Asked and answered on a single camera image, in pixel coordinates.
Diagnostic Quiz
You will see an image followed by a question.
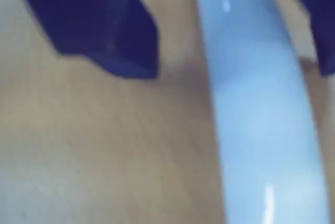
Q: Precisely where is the red and white marker pen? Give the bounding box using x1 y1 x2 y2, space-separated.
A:
193 0 333 224

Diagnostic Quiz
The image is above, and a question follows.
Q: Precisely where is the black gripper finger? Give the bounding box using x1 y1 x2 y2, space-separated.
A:
12 0 161 80
280 0 335 77

